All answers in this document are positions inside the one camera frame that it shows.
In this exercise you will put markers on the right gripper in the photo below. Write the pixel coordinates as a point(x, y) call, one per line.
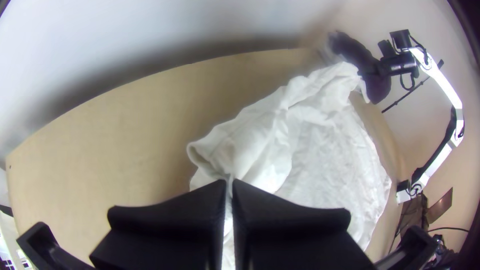
point(399, 65)

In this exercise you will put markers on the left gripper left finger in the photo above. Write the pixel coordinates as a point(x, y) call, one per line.
point(176, 232)

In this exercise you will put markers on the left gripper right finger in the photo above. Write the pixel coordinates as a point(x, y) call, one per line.
point(292, 240)

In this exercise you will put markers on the white t-shirt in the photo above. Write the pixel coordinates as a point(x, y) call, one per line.
point(300, 150)

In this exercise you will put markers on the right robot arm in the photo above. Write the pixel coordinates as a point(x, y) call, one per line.
point(446, 82)

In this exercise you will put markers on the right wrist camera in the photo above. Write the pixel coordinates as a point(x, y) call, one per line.
point(385, 48)

